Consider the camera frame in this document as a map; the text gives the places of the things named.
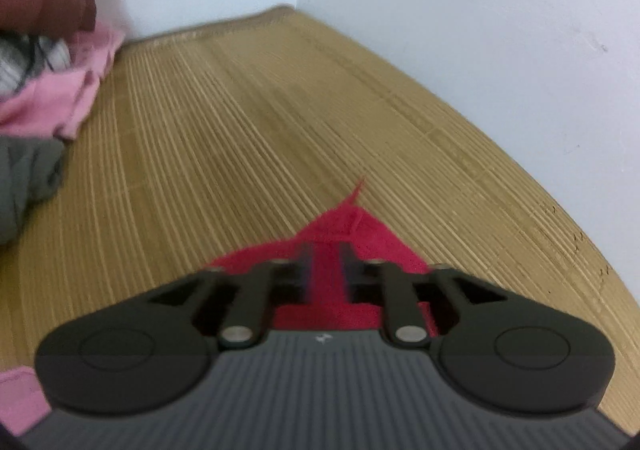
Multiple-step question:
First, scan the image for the pink garment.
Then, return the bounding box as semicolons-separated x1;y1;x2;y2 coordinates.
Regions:
0;20;126;141

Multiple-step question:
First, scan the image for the pink cloth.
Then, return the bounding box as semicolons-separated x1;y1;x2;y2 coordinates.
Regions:
0;365;52;437

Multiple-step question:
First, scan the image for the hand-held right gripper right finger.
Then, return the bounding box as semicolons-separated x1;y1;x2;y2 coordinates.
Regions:
340;242;509;349

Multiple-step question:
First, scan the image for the grey white checked garment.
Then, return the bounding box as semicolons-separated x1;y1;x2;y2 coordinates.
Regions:
0;32;71;95

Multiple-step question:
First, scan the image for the bamboo mat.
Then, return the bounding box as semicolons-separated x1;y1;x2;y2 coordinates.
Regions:
0;4;640;436

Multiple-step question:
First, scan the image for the pink purple red scarf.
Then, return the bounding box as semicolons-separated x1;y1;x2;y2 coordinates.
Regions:
205;175;441;335

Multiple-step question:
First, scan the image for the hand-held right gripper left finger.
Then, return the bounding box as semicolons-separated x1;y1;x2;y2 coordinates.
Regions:
145;242;315;349

